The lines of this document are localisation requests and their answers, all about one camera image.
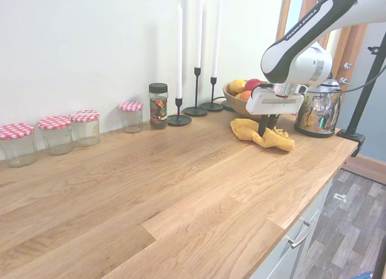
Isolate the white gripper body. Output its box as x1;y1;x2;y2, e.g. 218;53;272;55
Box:
245;84;305;116

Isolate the yellow cloth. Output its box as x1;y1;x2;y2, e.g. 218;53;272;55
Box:
230;118;296;154

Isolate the orange fruit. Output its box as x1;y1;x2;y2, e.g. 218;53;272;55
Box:
234;90;255;101

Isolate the red apple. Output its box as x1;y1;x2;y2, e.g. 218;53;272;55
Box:
244;78;263;92

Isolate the wooden fruit bowl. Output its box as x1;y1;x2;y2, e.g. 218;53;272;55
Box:
222;80;270;121

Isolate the yellow lemon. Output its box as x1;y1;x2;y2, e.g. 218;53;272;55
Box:
229;78;247;94

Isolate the chrome kettle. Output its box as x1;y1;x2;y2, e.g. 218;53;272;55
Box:
294;78;342;139

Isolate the black candle holder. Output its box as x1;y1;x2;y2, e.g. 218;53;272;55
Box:
167;96;193;127
183;66;209;117
200;76;224;112

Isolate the white taper candle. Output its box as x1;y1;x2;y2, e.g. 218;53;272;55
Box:
176;1;184;99
211;0;224;78
195;0;204;69

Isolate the wooden door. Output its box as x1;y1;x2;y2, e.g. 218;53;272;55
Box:
275;0;370;92

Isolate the coffee jar black lid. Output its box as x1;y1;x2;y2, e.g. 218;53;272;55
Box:
148;83;169;130

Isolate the white cabinet drawer front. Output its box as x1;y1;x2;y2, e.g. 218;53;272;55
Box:
249;182;333;279

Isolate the glass jar red-checked lid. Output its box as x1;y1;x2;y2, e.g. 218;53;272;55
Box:
69;110;101;148
0;122;39;168
118;101;144;134
37;115;74;157

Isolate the black cable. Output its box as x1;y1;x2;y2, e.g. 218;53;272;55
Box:
331;57;386;95

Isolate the black camera stand with clamp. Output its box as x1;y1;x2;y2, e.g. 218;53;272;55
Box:
337;34;386;158

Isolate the silver drawer handle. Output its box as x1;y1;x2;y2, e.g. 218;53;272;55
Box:
286;219;311;248

